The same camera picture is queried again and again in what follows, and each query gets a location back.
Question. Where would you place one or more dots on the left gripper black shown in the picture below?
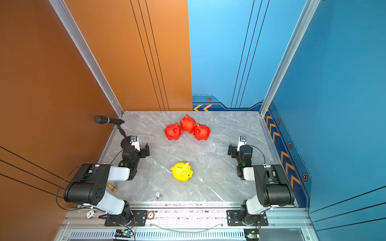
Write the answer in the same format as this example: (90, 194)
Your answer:
(142, 151)

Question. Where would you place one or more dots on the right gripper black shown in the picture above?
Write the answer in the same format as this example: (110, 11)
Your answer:
(234, 149)

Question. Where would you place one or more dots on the red piggy bank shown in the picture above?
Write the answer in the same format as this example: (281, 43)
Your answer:
(201, 132)
(173, 132)
(188, 124)

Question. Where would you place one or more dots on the yellow piggy bank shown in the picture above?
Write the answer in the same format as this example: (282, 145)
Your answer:
(182, 171)

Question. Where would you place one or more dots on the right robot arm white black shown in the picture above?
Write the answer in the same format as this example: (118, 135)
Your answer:
(272, 189)

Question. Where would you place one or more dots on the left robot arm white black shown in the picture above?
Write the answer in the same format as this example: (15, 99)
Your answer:
(89, 184)

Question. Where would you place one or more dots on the black microphone on stand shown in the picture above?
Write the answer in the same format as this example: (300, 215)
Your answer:
(102, 120)

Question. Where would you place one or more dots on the brass knob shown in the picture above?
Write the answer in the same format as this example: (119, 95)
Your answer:
(112, 187)

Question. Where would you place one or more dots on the white gear disc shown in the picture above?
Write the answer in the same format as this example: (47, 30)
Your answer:
(90, 214)

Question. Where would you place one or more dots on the left circuit board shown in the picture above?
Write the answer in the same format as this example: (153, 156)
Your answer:
(124, 235)

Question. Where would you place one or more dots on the circuit board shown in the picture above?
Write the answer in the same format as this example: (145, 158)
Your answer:
(251, 235)
(124, 235)

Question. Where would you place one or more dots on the right circuit board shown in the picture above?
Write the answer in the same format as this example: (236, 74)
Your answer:
(251, 235)

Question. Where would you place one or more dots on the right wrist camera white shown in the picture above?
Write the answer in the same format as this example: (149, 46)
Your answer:
(241, 142)

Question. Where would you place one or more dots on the silver metal post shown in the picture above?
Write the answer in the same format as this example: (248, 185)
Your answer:
(159, 196)

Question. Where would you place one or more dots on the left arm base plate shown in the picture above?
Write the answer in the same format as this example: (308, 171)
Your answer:
(137, 218)

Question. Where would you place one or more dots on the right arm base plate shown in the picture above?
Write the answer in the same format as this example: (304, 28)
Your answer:
(236, 218)

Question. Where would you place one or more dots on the right aluminium corner post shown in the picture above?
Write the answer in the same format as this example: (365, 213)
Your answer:
(296, 37)

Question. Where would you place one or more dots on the aluminium corner post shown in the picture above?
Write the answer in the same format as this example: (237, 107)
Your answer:
(78, 39)
(296, 37)

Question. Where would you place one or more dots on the left aluminium corner post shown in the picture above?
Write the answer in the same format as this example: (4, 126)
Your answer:
(78, 39)

